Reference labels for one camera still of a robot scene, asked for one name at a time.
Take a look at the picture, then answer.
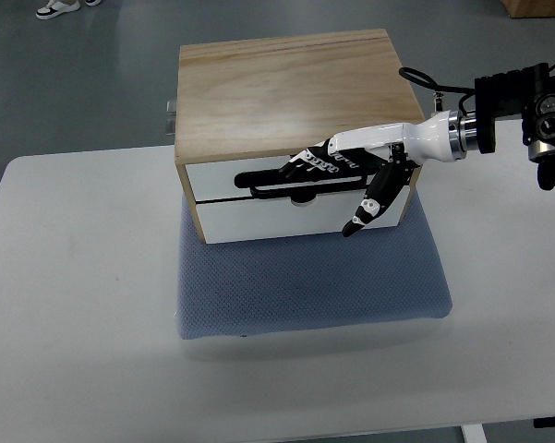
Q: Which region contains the black table control panel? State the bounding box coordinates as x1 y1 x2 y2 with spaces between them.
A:
533 417 555 429

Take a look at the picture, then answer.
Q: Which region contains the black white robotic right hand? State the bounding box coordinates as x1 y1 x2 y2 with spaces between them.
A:
279 112 467 237

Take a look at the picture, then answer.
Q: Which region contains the wooden drawer cabinet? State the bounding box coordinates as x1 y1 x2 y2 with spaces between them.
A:
175 30 424 243

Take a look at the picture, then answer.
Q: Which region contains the white drawer black handle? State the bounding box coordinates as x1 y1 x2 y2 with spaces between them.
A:
177 138 419 204

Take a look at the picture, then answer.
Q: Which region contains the white lower drawer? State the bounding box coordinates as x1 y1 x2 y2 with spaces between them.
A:
195 183 412 245

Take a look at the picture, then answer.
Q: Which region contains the metal bracket behind cabinet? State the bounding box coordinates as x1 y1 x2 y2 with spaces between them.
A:
165 100 176 136

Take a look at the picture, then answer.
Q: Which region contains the brown cardboard box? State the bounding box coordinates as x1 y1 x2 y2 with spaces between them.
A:
501 0 555 18

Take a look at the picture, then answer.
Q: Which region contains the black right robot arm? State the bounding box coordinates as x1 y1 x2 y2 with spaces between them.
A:
399 63 555 191

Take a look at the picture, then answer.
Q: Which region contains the blue mesh cushion mat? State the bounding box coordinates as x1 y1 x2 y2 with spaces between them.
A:
177 197 452 340

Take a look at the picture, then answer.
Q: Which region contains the white black sneaker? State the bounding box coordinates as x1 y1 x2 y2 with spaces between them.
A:
36 0 80 20

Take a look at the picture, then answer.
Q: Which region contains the white table leg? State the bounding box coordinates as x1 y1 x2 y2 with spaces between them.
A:
461 424 488 443

